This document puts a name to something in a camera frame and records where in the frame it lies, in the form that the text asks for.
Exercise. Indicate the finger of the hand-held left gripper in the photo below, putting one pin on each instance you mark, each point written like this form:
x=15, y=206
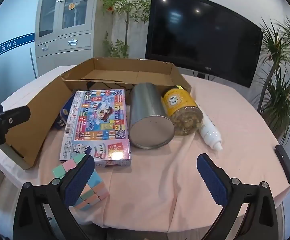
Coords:
x=17, y=117

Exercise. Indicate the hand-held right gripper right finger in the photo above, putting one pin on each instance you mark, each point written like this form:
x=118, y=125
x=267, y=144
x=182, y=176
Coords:
x=212, y=180

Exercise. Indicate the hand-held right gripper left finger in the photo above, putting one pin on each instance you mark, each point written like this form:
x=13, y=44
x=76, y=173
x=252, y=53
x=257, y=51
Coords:
x=79, y=177

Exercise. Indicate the brown cardboard box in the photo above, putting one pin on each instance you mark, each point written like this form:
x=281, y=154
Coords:
x=34, y=110

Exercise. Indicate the pastel puzzle cube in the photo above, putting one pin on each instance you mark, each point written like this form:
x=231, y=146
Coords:
x=96, y=187

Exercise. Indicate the blue and white plastic device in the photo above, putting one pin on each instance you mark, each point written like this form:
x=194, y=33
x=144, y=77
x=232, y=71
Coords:
x=66, y=110

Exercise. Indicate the white plastic bottle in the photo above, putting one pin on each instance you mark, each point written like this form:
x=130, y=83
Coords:
x=210, y=130

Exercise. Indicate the colourful board game box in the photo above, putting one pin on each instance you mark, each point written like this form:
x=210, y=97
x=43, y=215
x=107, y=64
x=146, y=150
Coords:
x=97, y=130

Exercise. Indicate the yellow label glass jar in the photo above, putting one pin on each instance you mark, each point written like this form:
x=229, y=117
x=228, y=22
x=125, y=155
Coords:
x=180, y=102

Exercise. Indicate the silver metal tin can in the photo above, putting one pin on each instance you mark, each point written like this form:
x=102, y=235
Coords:
x=145, y=105

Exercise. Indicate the pink tablecloth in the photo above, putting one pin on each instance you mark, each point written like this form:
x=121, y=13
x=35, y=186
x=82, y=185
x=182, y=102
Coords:
x=160, y=180

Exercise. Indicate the grey metal cabinet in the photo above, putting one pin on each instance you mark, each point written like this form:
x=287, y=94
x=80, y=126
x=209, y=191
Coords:
x=67, y=42

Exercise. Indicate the spiky green potted plant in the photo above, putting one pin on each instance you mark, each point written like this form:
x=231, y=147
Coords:
x=277, y=100

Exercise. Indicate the thin green leafy plant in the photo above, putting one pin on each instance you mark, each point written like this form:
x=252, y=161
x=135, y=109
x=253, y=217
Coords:
x=127, y=30

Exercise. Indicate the black flat screen television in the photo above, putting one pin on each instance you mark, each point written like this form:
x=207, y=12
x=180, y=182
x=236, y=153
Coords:
x=197, y=35

